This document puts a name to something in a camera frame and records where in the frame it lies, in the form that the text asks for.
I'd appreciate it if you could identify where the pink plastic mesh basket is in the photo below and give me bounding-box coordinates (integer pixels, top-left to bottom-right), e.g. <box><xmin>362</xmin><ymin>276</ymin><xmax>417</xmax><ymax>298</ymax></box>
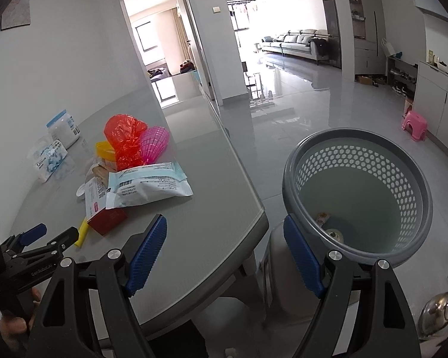
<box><xmin>140</xmin><ymin>126</ymin><xmax>170</xmax><ymax>165</ymax></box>

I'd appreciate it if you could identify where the grey perforated trash basket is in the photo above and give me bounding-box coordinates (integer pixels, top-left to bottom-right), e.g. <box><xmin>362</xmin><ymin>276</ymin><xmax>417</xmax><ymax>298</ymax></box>
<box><xmin>282</xmin><ymin>128</ymin><xmax>433</xmax><ymax>267</ymax></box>

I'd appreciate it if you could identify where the red plastic bag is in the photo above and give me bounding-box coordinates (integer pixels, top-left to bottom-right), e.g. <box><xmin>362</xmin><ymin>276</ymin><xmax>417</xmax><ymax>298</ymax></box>
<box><xmin>103</xmin><ymin>114</ymin><xmax>148</xmax><ymax>171</ymax></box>

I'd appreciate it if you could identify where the white blue wet wipes pack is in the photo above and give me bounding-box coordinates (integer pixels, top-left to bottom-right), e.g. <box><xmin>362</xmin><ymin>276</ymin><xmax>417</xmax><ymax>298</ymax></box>
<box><xmin>106</xmin><ymin>162</ymin><xmax>193</xmax><ymax>209</ymax></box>

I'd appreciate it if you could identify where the metal pot lid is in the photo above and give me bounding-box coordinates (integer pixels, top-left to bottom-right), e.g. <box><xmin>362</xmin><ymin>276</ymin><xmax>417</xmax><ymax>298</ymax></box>
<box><xmin>418</xmin><ymin>292</ymin><xmax>448</xmax><ymax>339</ymax></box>

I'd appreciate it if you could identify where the blue white tissue pack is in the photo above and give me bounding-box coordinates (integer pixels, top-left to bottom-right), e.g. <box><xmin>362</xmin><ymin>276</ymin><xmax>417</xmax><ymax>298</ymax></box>
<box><xmin>27</xmin><ymin>135</ymin><xmax>68</xmax><ymax>183</ymax></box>

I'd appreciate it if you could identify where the white sideboard cabinet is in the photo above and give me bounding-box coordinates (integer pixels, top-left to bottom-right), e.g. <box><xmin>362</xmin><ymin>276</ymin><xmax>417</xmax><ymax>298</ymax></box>
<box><xmin>414</xmin><ymin>61</ymin><xmax>448</xmax><ymax>155</ymax></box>

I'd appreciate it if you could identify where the framed wall picture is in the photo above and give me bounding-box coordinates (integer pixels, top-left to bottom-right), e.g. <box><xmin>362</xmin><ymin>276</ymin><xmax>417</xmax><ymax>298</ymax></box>
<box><xmin>1</xmin><ymin>0</ymin><xmax>31</xmax><ymax>31</ymax></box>

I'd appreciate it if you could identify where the yellow plastic stick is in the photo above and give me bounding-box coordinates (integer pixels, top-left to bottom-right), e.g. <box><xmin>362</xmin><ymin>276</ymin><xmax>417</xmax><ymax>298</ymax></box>
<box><xmin>74</xmin><ymin>217</ymin><xmax>90</xmax><ymax>248</ymax></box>

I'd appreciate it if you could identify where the white jar blue lid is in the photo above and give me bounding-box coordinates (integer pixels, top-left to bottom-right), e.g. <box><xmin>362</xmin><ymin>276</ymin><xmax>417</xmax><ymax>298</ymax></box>
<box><xmin>47</xmin><ymin>109</ymin><xmax>81</xmax><ymax>149</ymax></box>

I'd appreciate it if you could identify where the pink plastic stool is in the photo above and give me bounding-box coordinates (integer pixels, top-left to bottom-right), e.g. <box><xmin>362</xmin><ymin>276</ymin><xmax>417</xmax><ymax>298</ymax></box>
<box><xmin>401</xmin><ymin>110</ymin><xmax>427</xmax><ymax>141</ymax></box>

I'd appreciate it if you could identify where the light grey sofa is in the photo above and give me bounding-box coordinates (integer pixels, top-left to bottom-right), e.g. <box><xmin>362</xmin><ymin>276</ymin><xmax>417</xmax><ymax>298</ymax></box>
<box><xmin>260</xmin><ymin>29</ymin><xmax>329</xmax><ymax>64</ymax></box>

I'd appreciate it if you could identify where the red white toothpaste box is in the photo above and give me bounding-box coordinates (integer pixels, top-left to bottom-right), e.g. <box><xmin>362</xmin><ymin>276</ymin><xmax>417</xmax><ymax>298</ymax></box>
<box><xmin>85</xmin><ymin>178</ymin><xmax>128</xmax><ymax>236</ymax></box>

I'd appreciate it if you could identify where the pink white wrapper in basket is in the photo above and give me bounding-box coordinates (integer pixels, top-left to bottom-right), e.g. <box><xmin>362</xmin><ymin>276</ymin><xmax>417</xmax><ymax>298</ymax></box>
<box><xmin>315</xmin><ymin>212</ymin><xmax>331</xmax><ymax>228</ymax></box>

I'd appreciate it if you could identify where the shoe rack with shoes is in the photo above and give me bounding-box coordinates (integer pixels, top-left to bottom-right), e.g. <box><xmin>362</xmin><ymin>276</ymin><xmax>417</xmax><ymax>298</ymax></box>
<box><xmin>386</xmin><ymin>56</ymin><xmax>418</xmax><ymax>100</ymax></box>

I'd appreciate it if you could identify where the person's left hand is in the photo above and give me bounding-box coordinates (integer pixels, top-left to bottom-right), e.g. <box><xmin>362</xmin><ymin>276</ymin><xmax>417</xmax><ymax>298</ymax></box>
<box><xmin>0</xmin><ymin>288</ymin><xmax>41</xmax><ymax>356</ymax></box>

